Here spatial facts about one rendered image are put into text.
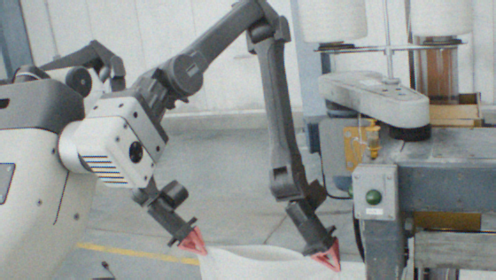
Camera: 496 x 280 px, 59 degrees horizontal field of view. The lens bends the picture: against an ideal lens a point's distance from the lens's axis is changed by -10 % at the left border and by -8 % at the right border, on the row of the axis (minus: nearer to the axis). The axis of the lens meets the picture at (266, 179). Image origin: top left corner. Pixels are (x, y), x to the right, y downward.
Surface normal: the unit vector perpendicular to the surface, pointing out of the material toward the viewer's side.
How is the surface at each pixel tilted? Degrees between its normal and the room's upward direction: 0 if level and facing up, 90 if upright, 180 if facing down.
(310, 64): 90
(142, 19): 90
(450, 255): 90
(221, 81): 90
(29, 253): 115
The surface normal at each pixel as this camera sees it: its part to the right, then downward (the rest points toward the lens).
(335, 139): -0.39, 0.36
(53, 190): 0.91, 0.03
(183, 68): 0.78, -0.16
